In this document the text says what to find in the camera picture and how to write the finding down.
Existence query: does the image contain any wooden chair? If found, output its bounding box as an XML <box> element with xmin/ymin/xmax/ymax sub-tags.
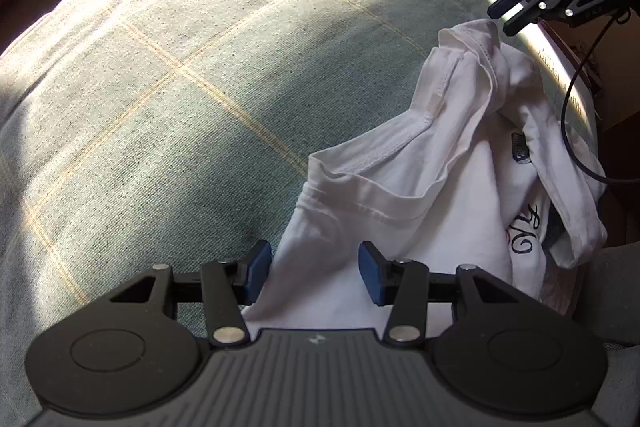
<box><xmin>540</xmin><ymin>0</ymin><xmax>640</xmax><ymax>134</ymax></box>

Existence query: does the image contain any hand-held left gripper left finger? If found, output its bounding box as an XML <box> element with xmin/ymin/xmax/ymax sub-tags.
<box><xmin>107</xmin><ymin>239</ymin><xmax>273</xmax><ymax>349</ymax></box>

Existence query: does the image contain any white printed t-shirt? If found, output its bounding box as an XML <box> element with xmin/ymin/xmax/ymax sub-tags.
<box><xmin>240</xmin><ymin>18</ymin><xmax>610</xmax><ymax>344</ymax></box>

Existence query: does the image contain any green plaid blanket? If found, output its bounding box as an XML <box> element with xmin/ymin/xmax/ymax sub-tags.
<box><xmin>0</xmin><ymin>0</ymin><xmax>601</xmax><ymax>410</ymax></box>

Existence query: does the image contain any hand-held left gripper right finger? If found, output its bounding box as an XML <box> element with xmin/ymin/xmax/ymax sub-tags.
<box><xmin>359</xmin><ymin>241</ymin><xmax>524</xmax><ymax>349</ymax></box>

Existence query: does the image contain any black cable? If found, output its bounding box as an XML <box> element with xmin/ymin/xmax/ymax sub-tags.
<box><xmin>560</xmin><ymin>13</ymin><xmax>640</xmax><ymax>184</ymax></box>

